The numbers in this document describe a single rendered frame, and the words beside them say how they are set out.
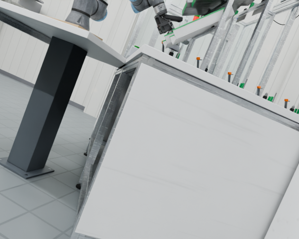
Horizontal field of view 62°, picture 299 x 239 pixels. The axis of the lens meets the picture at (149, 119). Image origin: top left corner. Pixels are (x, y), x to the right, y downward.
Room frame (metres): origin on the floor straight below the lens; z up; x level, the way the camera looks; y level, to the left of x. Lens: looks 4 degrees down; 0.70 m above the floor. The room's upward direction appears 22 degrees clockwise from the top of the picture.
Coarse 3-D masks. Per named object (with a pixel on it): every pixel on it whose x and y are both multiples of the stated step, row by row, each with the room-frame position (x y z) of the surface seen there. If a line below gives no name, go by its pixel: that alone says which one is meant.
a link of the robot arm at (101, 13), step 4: (100, 0) 1.62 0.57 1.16; (104, 0) 1.63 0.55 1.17; (100, 4) 1.62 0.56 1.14; (104, 4) 1.64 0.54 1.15; (100, 8) 1.62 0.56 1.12; (104, 8) 1.66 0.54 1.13; (96, 12) 1.61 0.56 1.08; (100, 12) 1.64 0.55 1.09; (104, 12) 1.68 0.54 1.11; (92, 16) 1.62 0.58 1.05; (96, 16) 1.64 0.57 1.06; (100, 16) 1.66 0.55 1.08; (104, 16) 1.69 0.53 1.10; (96, 20) 1.69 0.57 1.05; (100, 20) 1.70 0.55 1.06
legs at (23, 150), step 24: (48, 48) 1.49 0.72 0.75; (72, 48) 1.46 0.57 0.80; (48, 72) 1.48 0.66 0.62; (72, 72) 1.53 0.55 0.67; (48, 96) 1.46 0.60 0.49; (24, 120) 1.49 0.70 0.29; (48, 120) 1.48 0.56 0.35; (24, 144) 1.48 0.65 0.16; (48, 144) 1.56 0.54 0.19; (24, 168) 1.46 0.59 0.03; (48, 168) 1.63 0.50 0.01
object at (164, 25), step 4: (160, 12) 1.55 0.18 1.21; (164, 12) 1.55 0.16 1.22; (156, 16) 1.56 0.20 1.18; (160, 16) 1.57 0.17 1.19; (164, 16) 1.57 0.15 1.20; (156, 20) 1.58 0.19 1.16; (160, 20) 1.57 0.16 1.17; (164, 20) 1.58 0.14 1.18; (168, 20) 1.58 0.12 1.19; (160, 24) 1.55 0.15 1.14; (164, 24) 1.56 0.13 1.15; (168, 24) 1.57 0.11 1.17; (160, 28) 1.57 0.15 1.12; (164, 28) 1.56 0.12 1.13; (168, 28) 1.57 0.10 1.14; (160, 32) 1.59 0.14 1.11; (164, 32) 1.57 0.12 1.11
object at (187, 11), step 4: (188, 4) 1.28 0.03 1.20; (184, 8) 1.33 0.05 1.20; (188, 8) 1.29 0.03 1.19; (192, 8) 1.29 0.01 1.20; (196, 8) 1.30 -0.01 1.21; (200, 8) 1.30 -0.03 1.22; (204, 8) 1.30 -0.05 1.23; (208, 8) 1.31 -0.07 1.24; (212, 8) 1.31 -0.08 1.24; (236, 8) 1.34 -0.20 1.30; (184, 12) 1.35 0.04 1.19; (188, 12) 1.36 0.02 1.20; (192, 12) 1.36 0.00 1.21; (196, 12) 1.36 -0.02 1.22; (200, 12) 1.37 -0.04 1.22; (204, 12) 1.37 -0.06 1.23
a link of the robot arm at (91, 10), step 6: (78, 0) 1.49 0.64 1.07; (84, 0) 1.49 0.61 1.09; (90, 0) 1.51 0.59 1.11; (96, 0) 1.59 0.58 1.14; (72, 6) 1.51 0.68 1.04; (78, 6) 1.49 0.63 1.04; (84, 6) 1.50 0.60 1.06; (90, 6) 1.52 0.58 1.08; (96, 6) 1.58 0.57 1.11; (90, 12) 1.54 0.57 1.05
